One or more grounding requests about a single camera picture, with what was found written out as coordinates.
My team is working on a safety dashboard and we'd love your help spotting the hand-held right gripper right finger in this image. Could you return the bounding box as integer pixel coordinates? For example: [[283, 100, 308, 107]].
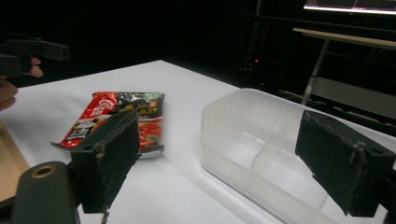
[[294, 109, 396, 217]]

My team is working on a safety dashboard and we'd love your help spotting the white table with metal legs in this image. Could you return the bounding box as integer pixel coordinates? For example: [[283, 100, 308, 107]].
[[292, 27, 396, 120]]

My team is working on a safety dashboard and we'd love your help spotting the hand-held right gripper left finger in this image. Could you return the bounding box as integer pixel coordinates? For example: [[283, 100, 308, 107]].
[[70, 108, 142, 215]]

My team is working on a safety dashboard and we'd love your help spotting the translucent plastic container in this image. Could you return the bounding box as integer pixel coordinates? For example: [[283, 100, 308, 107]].
[[200, 88, 396, 224]]

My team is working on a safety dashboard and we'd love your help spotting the red and black snack packet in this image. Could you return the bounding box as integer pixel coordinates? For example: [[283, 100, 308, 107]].
[[49, 91, 165, 160]]

